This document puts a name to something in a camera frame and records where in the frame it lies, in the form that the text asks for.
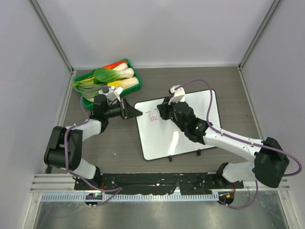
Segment orange carrot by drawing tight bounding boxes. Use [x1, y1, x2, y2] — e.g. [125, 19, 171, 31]
[103, 60, 126, 69]

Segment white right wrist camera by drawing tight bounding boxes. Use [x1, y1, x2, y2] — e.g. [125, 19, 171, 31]
[168, 85, 185, 104]

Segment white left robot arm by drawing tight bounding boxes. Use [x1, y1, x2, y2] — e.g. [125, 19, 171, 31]
[44, 94, 142, 190]

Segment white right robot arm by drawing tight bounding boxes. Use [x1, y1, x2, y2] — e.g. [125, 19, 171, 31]
[157, 97, 289, 188]

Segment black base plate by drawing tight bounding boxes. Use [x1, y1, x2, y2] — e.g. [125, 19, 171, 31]
[89, 172, 244, 196]

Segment slotted grey cable duct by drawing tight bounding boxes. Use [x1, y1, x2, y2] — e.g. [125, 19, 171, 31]
[41, 192, 219, 202]

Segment green long beans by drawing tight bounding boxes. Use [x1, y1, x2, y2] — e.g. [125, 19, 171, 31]
[70, 83, 105, 102]

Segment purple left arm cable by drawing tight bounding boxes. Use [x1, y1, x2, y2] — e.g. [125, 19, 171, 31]
[63, 86, 123, 207]

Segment white whiteboard black frame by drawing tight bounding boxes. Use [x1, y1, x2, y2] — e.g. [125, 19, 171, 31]
[134, 90, 221, 161]

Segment white bottle grey cap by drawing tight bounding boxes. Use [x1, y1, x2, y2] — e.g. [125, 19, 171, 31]
[98, 86, 116, 101]

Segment white bok choy stalk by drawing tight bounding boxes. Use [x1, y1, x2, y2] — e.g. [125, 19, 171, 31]
[113, 62, 129, 71]

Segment green bok choy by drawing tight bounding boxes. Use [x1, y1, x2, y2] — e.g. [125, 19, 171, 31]
[92, 68, 134, 83]

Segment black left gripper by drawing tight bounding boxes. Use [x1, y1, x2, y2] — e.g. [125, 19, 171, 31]
[104, 98, 142, 120]

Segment yellow white cabbage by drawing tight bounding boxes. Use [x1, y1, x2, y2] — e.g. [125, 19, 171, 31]
[107, 77, 142, 95]

